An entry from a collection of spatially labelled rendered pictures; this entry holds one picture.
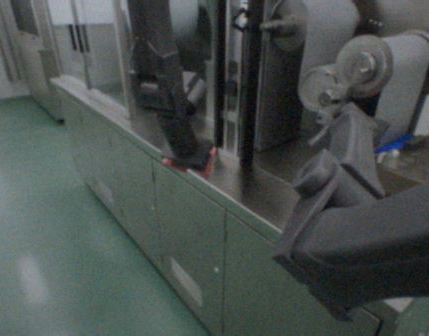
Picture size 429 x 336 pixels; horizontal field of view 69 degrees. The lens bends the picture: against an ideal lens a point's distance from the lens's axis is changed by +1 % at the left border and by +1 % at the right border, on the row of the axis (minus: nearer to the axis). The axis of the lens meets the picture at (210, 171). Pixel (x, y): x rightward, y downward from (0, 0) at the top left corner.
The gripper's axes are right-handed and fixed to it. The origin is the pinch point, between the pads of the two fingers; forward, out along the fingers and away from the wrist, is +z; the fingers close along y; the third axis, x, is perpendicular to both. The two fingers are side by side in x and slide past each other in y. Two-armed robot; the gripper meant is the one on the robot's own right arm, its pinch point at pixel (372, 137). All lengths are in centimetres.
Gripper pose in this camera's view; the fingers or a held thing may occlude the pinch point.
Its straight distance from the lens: 93.1
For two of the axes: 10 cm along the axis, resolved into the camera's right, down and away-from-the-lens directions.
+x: 3.9, -9.1, -1.6
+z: 6.8, 1.7, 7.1
